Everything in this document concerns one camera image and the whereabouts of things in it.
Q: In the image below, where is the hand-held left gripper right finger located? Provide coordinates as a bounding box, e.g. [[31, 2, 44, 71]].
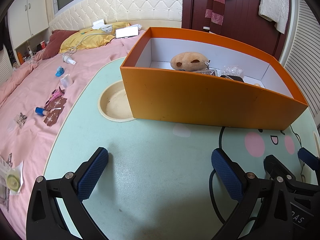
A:
[[211, 149, 295, 240]]

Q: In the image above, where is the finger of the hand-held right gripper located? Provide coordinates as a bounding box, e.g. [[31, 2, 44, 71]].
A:
[[263, 154, 300, 188], [297, 147, 320, 172]]

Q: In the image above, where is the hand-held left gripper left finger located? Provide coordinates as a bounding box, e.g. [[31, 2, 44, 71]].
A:
[[26, 147, 109, 240]]

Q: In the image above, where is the orange cardboard box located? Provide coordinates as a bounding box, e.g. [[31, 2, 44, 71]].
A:
[[119, 27, 309, 131]]

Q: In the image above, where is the black rectangular item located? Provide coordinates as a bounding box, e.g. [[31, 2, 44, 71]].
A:
[[220, 74, 245, 82]]

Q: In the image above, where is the brown plush toy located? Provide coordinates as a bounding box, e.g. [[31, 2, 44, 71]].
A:
[[170, 52, 211, 71]]

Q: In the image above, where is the light green cartoon desktop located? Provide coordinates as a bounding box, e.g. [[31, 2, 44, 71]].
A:
[[42, 56, 320, 240]]

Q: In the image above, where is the brown snowflake packet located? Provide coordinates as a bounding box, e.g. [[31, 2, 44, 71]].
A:
[[43, 107, 65, 127], [46, 96, 68, 111]]

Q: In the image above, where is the clear bag with lime slice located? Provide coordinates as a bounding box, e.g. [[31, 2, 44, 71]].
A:
[[0, 155, 24, 205]]

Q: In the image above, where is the blue capped small bottle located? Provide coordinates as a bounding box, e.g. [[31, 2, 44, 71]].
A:
[[35, 107, 52, 117]]

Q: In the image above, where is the pink hair clip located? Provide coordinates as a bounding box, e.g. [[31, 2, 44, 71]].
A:
[[49, 86, 66, 100]]

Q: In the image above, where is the small patterned packet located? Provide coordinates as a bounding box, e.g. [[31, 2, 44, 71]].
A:
[[14, 113, 28, 128]]

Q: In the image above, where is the clear small cup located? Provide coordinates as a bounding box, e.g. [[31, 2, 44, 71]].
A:
[[60, 74, 73, 88]]

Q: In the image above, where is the white slatted panel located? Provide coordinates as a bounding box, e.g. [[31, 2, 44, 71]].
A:
[[279, 0, 320, 128]]

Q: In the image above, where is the clear crumpled plastic bag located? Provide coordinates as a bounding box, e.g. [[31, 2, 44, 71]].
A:
[[221, 65, 245, 78]]

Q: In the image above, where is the silver foil packet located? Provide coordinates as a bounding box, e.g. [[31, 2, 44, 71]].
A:
[[194, 67, 219, 77]]

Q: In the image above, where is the pink bedsheet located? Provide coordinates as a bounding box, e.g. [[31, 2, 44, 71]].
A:
[[0, 27, 148, 240]]

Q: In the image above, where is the white small bottle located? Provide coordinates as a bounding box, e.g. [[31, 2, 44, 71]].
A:
[[62, 52, 76, 65]]

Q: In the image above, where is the yellow pillow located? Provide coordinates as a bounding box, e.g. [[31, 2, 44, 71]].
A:
[[59, 22, 130, 53]]

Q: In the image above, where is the dark red pillow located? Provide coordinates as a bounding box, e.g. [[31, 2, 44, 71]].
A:
[[41, 29, 80, 60]]

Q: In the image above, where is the white small box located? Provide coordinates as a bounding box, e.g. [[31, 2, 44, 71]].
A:
[[92, 19, 107, 30]]

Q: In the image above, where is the dark red wooden door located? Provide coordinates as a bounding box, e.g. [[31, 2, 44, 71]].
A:
[[181, 0, 292, 58]]

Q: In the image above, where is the white knit sweater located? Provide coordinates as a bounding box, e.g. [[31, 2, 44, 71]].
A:
[[241, 0, 292, 34]]

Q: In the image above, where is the red striped scarf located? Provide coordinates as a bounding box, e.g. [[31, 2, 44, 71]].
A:
[[203, 0, 225, 32]]

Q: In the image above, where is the cream padded headboard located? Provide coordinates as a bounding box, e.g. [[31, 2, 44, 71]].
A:
[[49, 0, 183, 34]]

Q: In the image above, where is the black cable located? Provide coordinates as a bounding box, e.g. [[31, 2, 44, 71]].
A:
[[209, 126, 250, 227]]

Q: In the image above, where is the cream wall cabinet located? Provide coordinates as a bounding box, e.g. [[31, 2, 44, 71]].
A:
[[7, 0, 50, 50]]

